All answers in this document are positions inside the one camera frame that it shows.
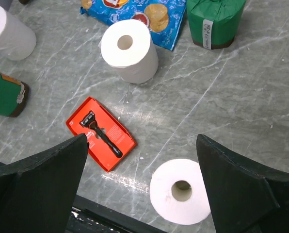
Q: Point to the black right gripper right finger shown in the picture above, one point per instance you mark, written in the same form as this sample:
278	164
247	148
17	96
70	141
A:
244	195

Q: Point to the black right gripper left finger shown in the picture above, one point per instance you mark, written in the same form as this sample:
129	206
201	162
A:
37	192

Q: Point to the green roll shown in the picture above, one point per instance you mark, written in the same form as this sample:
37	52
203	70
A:
214	23
13	96

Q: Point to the white paper towel roll near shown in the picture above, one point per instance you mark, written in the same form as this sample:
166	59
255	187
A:
177	192

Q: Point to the white paper towel roll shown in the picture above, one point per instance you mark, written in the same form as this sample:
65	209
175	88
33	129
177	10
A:
17	41
177	192
128	48

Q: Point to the black razor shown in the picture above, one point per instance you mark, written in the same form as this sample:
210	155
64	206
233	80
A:
90	122

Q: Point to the orange razor box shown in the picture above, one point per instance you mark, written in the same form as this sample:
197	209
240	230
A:
113	129

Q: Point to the white paper towel roll left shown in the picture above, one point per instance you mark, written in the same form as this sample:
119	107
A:
17	41

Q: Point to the white paper towel roll centre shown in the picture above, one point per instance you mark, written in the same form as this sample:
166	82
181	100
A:
128	48

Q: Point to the blue Lays chips bag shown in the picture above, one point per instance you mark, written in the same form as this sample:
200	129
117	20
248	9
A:
162	17

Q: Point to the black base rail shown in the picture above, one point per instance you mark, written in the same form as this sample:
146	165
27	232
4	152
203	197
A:
90	217

